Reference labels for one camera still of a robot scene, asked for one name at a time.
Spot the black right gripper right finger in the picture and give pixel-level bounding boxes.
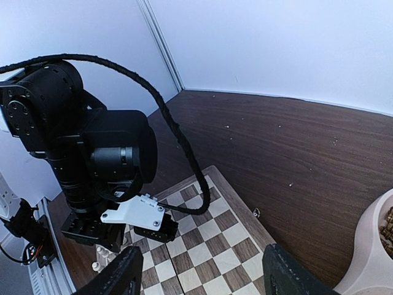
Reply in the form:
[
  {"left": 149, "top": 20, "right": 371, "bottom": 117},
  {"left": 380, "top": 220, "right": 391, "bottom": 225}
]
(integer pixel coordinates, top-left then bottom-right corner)
[{"left": 262, "top": 244, "right": 337, "bottom": 295}]

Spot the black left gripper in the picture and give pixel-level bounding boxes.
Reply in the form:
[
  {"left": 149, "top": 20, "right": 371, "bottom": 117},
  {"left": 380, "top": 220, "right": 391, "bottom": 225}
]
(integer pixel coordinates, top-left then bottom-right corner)
[{"left": 61, "top": 212, "right": 126, "bottom": 253}]

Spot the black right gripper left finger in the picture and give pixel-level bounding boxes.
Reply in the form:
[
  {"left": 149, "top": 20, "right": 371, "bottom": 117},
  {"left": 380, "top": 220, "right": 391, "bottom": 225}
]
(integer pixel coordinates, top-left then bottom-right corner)
[{"left": 74, "top": 246, "right": 144, "bottom": 295}]

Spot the white pawn piece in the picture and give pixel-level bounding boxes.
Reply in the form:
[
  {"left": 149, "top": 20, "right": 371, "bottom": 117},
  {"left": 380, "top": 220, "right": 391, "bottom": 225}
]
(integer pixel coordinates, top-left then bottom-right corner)
[
  {"left": 91, "top": 261, "right": 104, "bottom": 273},
  {"left": 96, "top": 245, "right": 112, "bottom": 266}
]

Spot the pink double bowl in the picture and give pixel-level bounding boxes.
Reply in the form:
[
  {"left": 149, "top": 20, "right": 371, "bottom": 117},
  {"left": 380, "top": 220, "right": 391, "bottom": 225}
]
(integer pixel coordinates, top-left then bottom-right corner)
[{"left": 334, "top": 189, "right": 392, "bottom": 294}]

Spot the wooden chess board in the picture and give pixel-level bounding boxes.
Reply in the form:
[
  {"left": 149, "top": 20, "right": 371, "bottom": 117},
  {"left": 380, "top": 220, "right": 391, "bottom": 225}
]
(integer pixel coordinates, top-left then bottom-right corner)
[{"left": 91, "top": 165, "right": 279, "bottom": 295}]

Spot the dark chess pieces pile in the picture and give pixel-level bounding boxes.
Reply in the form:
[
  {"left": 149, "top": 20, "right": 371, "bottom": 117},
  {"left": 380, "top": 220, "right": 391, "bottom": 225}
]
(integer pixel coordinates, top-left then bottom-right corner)
[{"left": 379, "top": 207, "right": 392, "bottom": 258}]

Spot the white power strip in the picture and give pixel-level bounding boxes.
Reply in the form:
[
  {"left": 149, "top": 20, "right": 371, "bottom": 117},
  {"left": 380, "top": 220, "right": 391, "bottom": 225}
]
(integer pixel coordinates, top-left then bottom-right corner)
[{"left": 1, "top": 175, "right": 16, "bottom": 221}]

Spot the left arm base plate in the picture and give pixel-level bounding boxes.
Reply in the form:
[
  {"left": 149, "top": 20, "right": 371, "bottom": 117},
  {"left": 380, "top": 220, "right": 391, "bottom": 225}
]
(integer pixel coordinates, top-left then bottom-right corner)
[{"left": 1, "top": 199, "right": 57, "bottom": 269}]

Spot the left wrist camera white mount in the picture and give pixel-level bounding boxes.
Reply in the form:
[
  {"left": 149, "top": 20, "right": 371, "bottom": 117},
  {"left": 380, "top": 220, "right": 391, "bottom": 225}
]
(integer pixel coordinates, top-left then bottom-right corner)
[{"left": 101, "top": 194, "right": 179, "bottom": 243}]

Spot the front aluminium rail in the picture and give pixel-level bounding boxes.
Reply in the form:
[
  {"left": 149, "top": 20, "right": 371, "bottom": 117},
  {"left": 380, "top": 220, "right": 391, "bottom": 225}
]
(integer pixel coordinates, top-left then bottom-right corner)
[{"left": 28, "top": 197, "right": 76, "bottom": 294}]

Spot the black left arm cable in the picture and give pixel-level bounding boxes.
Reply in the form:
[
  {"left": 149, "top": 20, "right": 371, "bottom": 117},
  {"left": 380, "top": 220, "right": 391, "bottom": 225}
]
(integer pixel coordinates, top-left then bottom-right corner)
[{"left": 0, "top": 53, "right": 213, "bottom": 216}]

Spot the left aluminium frame post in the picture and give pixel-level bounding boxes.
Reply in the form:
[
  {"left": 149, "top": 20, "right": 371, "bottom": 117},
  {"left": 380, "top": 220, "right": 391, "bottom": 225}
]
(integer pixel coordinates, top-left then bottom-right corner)
[{"left": 137, "top": 0, "right": 185, "bottom": 92}]

